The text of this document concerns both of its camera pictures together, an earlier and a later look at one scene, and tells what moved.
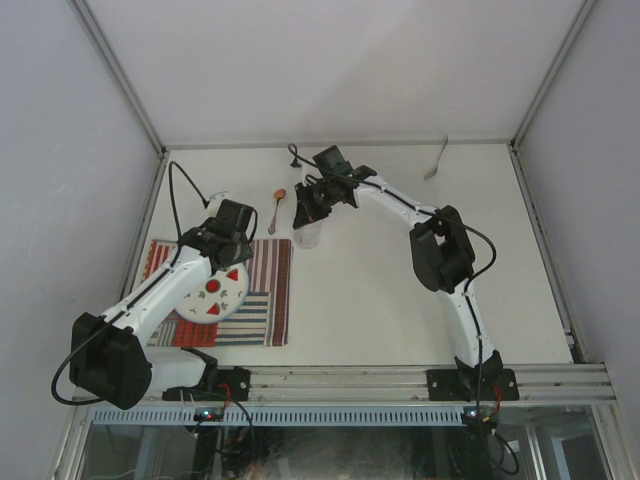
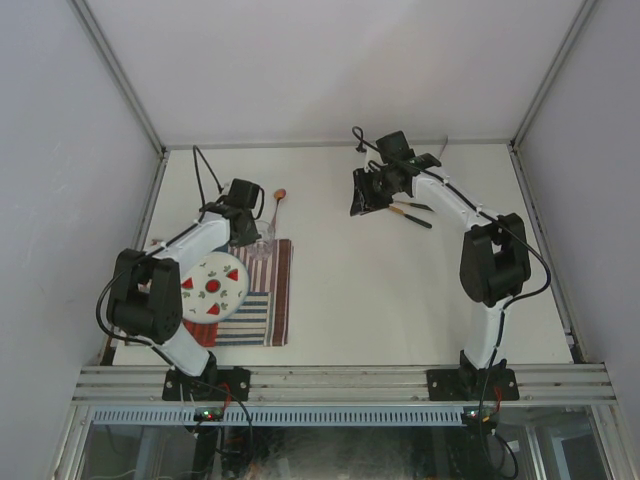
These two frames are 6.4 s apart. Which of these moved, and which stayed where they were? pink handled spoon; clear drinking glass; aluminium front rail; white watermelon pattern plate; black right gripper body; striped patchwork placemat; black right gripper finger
Moved: black right gripper finger; clear drinking glass; black right gripper body
Stayed: striped patchwork placemat; aluminium front rail; pink handled spoon; white watermelon pattern plate
